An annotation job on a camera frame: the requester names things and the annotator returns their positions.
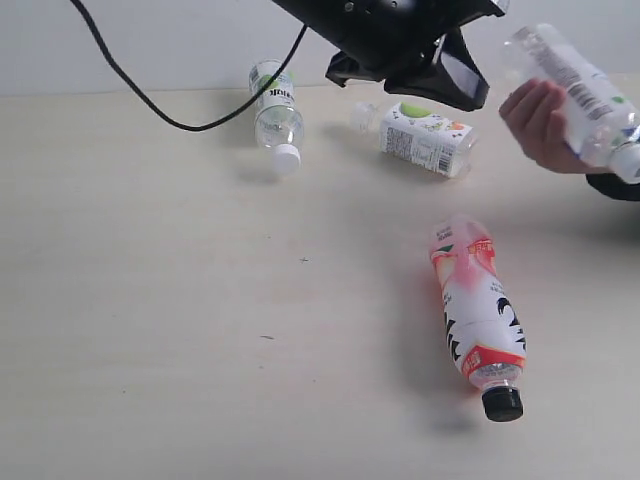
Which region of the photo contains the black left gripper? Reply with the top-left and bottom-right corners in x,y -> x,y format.
276,0 -> 509,112

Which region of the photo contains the green label clear bottle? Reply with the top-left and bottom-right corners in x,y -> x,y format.
248,59 -> 305,177

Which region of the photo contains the Suntory oolong tea bottle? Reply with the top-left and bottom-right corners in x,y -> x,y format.
503,24 -> 639,185

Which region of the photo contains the pink peach drink bottle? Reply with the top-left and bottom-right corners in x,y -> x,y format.
430,214 -> 527,422

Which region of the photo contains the black sleeved forearm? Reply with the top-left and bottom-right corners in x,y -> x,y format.
586,173 -> 640,202

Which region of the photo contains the square fruit label bottle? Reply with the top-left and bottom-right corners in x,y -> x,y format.
349,101 -> 478,179

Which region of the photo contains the person's open hand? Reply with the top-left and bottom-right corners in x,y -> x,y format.
499,79 -> 609,175

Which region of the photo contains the black cable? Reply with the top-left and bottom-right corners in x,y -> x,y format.
68,0 -> 309,133

